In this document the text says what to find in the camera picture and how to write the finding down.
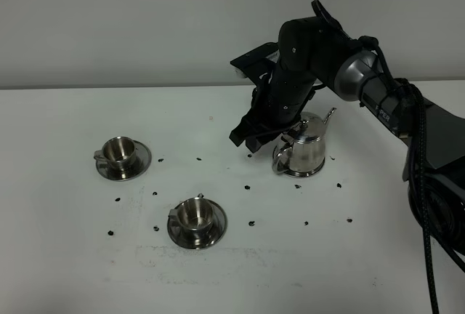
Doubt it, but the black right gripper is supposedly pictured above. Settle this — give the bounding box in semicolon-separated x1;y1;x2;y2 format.
229;19;320;153

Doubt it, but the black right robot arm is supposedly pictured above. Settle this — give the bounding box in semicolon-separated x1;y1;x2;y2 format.
230;17;464;253

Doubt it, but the steel teacup near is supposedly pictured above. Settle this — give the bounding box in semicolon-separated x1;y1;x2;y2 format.
169;197;215;232

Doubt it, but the steel teacup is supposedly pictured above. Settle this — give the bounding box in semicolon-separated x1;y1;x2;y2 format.
94;136;136;169
169;197;215;232

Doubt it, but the steel saucer far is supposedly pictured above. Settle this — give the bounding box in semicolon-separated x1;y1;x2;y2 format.
95;141;152;182

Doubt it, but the steel saucer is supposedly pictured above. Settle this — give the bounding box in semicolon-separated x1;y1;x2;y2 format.
167;197;227;249
95;141;152;182

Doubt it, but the steel saucer near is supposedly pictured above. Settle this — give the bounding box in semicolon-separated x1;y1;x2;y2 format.
167;197;227;249

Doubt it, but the steel teacup far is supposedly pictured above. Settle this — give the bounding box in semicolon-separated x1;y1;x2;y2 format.
94;136;136;169

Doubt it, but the black braided cable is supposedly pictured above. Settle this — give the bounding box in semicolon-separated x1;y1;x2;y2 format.
310;0;465;314

